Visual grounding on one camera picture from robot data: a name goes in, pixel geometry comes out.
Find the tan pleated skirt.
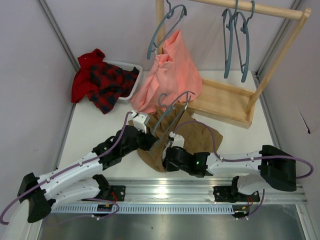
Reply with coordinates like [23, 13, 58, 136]
[137, 107, 223, 173]

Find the blue plastic hanger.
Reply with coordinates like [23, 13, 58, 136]
[231, 0, 256, 83]
[151, 90, 195, 146]
[221, 0, 239, 79]

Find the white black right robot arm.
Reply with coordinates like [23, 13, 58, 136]
[162, 145, 297, 196]

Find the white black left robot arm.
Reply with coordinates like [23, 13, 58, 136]
[17, 125, 158, 223]

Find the pink pleated skirt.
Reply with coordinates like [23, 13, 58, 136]
[131, 29, 203, 113]

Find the blue hanger with pink skirt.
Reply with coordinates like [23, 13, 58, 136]
[146, 0, 187, 60]

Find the white plastic basket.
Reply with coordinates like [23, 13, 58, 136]
[103, 60, 143, 104]

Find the red plaid garment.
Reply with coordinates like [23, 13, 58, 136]
[70, 48, 140, 115]

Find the wooden clothes rack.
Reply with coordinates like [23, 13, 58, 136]
[155, 0, 313, 130]

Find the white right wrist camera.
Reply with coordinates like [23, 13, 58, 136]
[168, 131, 185, 148]

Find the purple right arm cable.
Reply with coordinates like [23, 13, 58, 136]
[173, 120, 315, 180]

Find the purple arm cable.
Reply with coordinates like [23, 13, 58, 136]
[173, 120, 315, 180]
[0, 111, 137, 225]

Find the white slotted cable duct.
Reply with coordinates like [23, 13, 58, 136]
[52, 203, 234, 215]

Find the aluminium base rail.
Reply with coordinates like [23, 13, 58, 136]
[34, 176, 307, 204]

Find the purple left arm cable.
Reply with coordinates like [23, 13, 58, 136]
[0, 111, 137, 225]

